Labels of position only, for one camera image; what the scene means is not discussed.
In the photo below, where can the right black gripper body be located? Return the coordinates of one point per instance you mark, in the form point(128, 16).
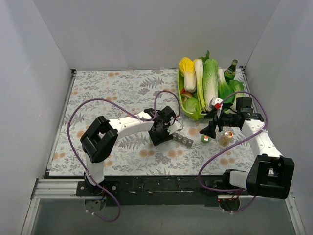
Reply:
point(216, 121)

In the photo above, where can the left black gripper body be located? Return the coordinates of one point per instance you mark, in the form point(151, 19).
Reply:
point(159, 133)

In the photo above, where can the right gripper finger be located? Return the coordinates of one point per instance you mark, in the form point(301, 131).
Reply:
point(210, 130)
point(211, 114)

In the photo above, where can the green bottle cap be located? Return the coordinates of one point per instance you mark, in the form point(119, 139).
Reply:
point(205, 139)

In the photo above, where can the grey weekly pill organizer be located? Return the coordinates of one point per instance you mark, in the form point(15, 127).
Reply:
point(183, 140)

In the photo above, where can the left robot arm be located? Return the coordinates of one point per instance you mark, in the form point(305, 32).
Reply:
point(99, 139)

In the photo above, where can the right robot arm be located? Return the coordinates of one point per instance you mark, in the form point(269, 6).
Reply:
point(271, 173)

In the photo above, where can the small clear pill bottle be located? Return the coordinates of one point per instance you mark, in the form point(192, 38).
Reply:
point(226, 138)

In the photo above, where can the round green cabbage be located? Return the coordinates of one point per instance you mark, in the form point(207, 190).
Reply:
point(192, 106)

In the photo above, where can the bok choy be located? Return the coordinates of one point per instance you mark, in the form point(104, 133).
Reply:
point(224, 89)

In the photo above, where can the brown onion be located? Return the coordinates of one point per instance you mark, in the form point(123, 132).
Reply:
point(186, 95)

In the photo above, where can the green lettuce leaf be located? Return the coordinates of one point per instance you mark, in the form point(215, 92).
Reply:
point(237, 86)

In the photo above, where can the green vegetable tray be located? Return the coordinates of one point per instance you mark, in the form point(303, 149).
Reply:
point(180, 85)

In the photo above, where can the green glass bottle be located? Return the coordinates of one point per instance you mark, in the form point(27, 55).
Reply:
point(231, 71)

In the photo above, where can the large green napa cabbage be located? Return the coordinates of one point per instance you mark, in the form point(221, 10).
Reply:
point(210, 81)

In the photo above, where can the white green leek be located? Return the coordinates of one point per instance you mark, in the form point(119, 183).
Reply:
point(198, 65)

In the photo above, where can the yellow napa cabbage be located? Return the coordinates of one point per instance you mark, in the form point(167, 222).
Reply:
point(187, 70)

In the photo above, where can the floral table mat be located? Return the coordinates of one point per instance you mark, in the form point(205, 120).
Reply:
point(114, 94)

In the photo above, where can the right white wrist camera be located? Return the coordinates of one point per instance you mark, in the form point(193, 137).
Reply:
point(216, 103)

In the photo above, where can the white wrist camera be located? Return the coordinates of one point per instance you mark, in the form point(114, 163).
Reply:
point(176, 126)
point(216, 103)

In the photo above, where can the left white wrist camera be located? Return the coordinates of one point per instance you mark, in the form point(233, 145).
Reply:
point(176, 126)

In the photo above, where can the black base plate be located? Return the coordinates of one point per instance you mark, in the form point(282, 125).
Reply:
point(156, 190)

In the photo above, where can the aluminium rail frame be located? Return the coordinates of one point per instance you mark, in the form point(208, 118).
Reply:
point(55, 210)

